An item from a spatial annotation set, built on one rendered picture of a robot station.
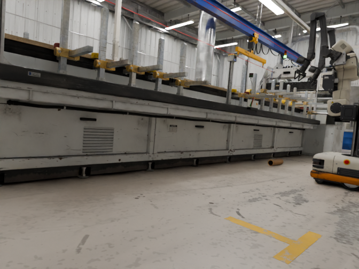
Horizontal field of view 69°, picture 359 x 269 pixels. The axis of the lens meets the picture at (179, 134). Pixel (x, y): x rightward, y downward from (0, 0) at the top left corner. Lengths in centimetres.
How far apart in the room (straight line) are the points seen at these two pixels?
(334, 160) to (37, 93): 240
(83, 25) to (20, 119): 829
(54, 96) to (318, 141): 496
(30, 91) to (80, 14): 851
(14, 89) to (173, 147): 151
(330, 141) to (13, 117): 500
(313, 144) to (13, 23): 835
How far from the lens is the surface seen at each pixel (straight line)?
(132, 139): 227
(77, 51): 164
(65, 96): 174
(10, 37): 188
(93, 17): 1031
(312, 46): 297
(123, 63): 168
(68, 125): 200
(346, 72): 300
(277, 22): 1248
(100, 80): 180
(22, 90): 167
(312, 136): 579
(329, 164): 273
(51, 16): 966
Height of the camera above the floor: 48
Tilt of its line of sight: 3 degrees down
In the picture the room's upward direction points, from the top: 5 degrees clockwise
